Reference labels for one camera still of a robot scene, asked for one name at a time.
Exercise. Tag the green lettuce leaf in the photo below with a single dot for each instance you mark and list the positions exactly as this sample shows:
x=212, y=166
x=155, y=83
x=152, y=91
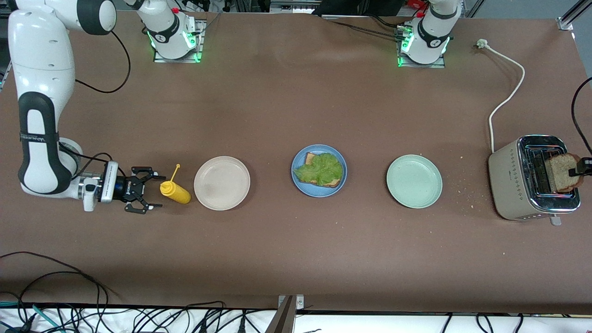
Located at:
x=321, y=169

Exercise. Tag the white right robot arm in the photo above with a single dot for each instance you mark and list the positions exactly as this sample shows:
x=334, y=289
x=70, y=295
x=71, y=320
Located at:
x=41, y=69

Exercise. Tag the yellow mustard squeeze bottle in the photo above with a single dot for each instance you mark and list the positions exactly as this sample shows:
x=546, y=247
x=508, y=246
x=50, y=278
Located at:
x=176, y=192

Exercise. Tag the silver metal bracket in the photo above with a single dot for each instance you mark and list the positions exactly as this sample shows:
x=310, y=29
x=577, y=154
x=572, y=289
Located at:
x=299, y=303

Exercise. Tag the beige chrome toaster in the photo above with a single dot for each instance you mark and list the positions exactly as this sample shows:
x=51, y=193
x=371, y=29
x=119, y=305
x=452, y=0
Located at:
x=506, y=185

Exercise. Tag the brown bread slice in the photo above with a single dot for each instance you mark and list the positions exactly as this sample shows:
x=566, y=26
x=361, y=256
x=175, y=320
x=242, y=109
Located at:
x=309, y=158
x=559, y=173

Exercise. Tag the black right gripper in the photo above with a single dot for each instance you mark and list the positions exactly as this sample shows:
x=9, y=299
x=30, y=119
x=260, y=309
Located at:
x=126, y=188

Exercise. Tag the beige plate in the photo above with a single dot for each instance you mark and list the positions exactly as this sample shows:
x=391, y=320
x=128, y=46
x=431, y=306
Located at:
x=222, y=183

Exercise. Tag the aluminium frame profile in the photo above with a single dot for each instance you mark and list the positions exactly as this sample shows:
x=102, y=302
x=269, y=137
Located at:
x=565, y=23

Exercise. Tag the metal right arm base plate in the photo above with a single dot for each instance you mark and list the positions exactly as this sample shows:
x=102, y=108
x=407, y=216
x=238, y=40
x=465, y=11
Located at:
x=200, y=37

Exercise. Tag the blue plate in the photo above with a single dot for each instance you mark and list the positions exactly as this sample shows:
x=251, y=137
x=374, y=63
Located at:
x=319, y=194

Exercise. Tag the red packet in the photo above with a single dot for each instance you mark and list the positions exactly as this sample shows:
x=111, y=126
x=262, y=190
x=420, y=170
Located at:
x=416, y=3

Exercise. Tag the grey metal bar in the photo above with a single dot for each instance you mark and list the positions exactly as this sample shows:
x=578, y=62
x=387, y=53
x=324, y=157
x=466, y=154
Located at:
x=282, y=321

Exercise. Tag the pale green plate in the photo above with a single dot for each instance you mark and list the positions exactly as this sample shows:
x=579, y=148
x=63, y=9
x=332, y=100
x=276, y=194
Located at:
x=414, y=181

